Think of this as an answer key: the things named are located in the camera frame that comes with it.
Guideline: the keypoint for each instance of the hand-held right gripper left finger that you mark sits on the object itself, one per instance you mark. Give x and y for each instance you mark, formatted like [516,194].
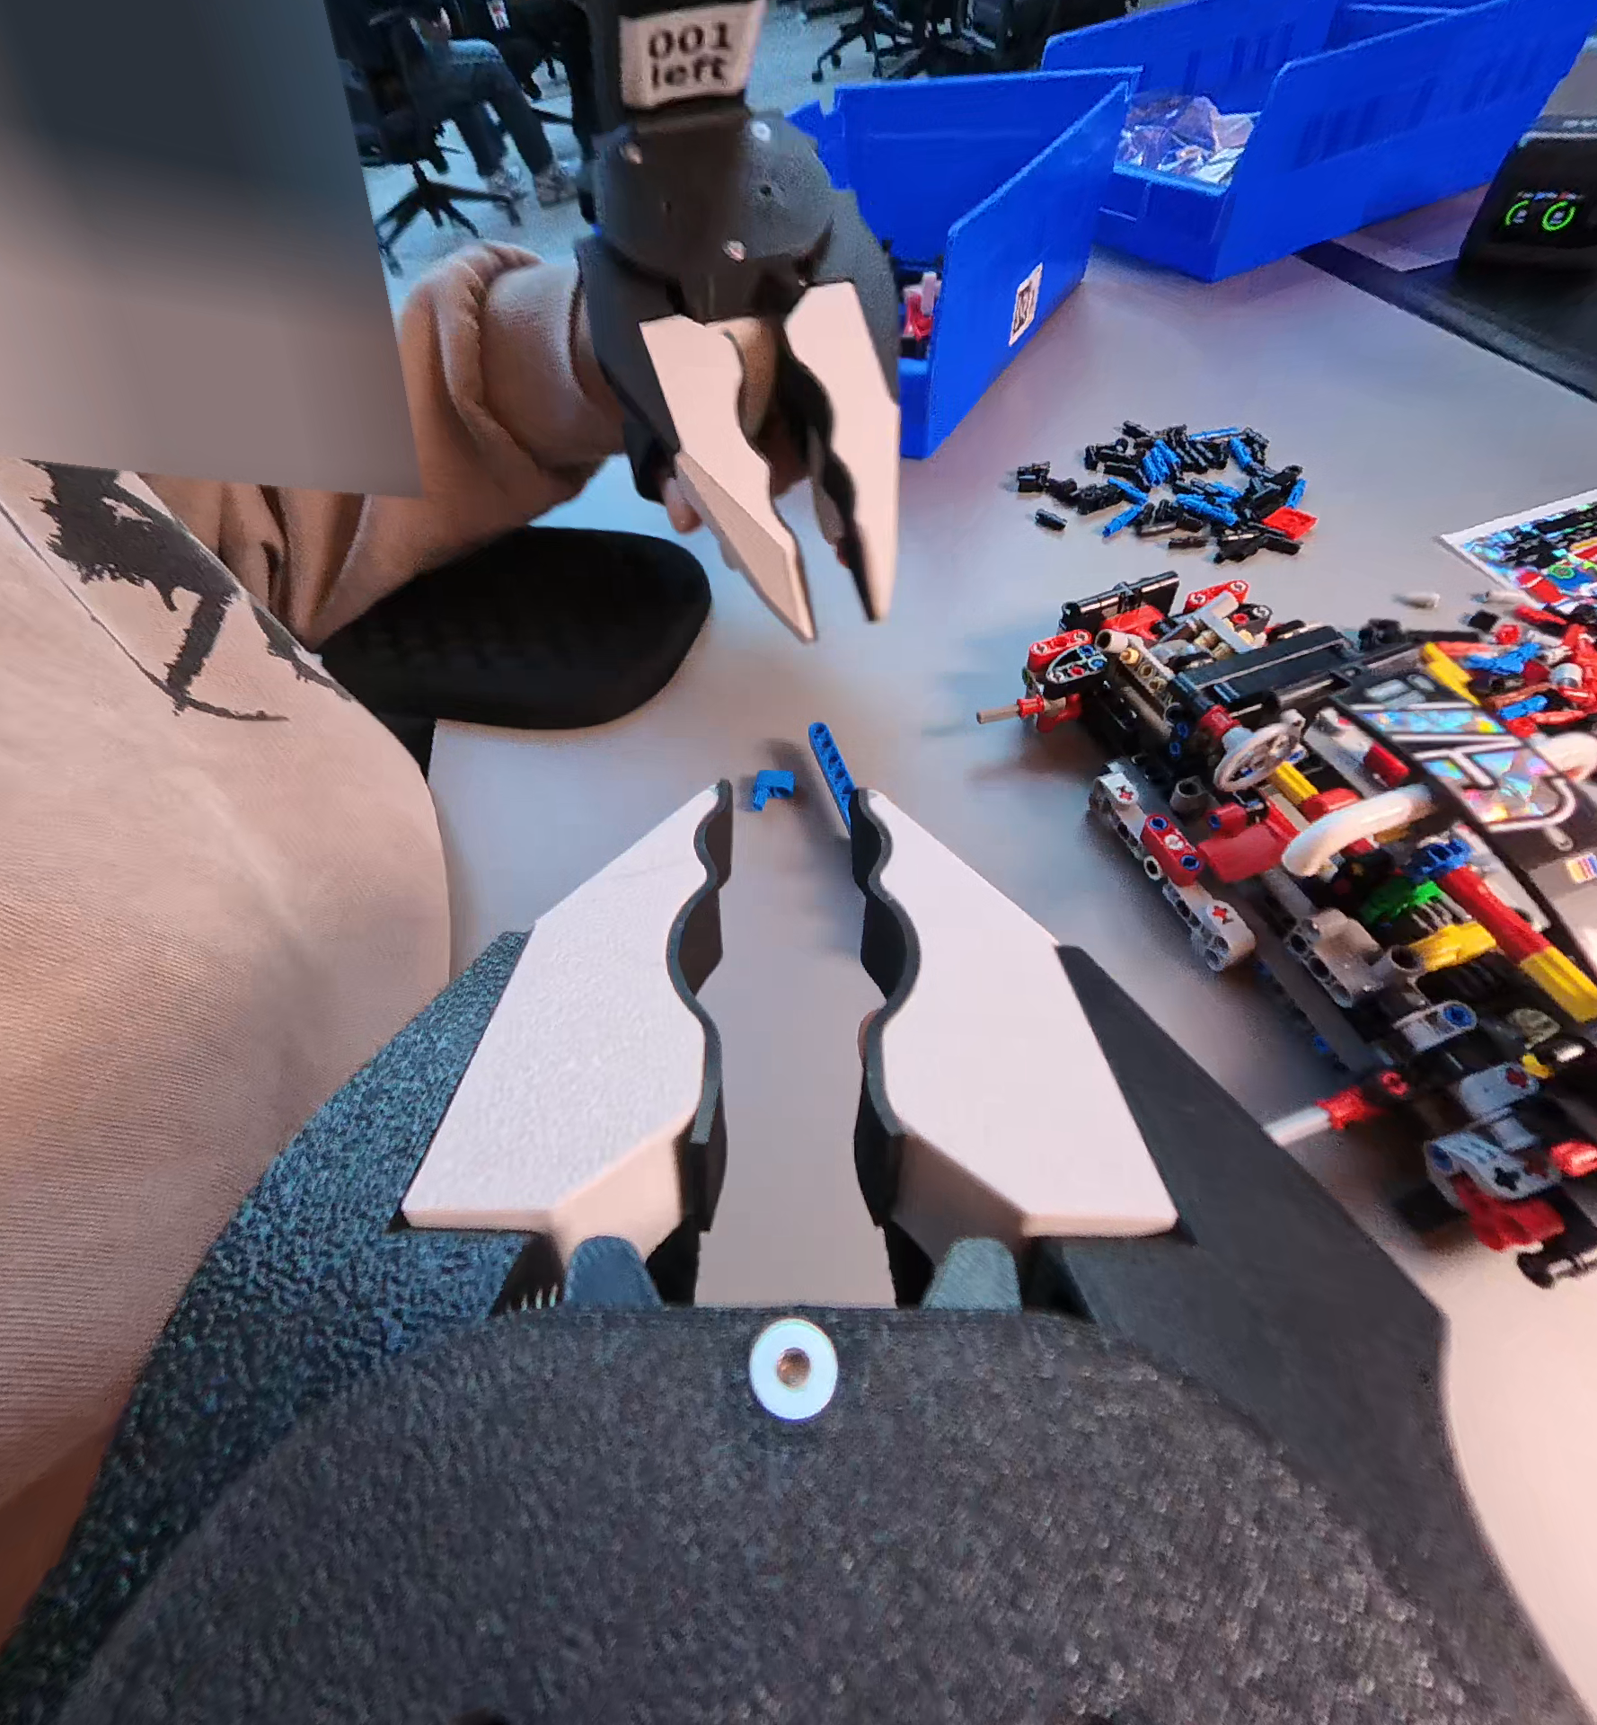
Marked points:
[555,1078]

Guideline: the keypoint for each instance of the long blue lego beam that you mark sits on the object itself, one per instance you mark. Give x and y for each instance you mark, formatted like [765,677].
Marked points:
[832,768]

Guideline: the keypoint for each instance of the black device with green display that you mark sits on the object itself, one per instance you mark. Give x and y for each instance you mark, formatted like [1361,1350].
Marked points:
[1554,207]

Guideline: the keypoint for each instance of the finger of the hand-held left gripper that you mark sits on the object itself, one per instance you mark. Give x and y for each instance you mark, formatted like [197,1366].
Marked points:
[731,456]
[858,406]

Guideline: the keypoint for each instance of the person's left hand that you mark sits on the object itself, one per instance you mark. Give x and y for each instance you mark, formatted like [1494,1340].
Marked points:
[752,406]

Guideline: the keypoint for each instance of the pile of black blue pins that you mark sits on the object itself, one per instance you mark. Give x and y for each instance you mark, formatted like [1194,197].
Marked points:
[1176,490]

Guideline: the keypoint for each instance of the clear bag of lego parts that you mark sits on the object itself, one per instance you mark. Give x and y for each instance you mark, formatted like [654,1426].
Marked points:
[1182,136]

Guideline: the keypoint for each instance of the blue storage bin with tag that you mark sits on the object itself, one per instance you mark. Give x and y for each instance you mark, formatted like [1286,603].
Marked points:
[985,216]

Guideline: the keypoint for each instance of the blue lego connector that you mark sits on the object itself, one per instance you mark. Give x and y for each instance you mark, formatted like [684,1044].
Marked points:
[767,786]

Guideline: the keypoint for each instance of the row of black office chairs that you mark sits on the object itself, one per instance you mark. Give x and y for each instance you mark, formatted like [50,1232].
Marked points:
[906,27]

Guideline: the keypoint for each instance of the shiny sticker sheet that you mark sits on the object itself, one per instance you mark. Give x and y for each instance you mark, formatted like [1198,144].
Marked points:
[1579,545]

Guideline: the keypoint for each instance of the red and black lego parts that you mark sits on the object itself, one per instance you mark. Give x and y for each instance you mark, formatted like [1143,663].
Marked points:
[916,308]

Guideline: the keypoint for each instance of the pile of mixed lego pieces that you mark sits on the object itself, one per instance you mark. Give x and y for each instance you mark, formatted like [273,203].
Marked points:
[1575,659]

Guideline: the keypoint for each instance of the person's left forearm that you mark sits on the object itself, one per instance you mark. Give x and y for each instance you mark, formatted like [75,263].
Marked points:
[501,406]

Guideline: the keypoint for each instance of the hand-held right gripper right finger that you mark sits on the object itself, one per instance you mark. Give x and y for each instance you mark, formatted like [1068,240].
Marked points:
[1028,1078]

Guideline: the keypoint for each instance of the partly built lego car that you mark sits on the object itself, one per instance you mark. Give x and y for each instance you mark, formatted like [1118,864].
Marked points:
[1391,875]

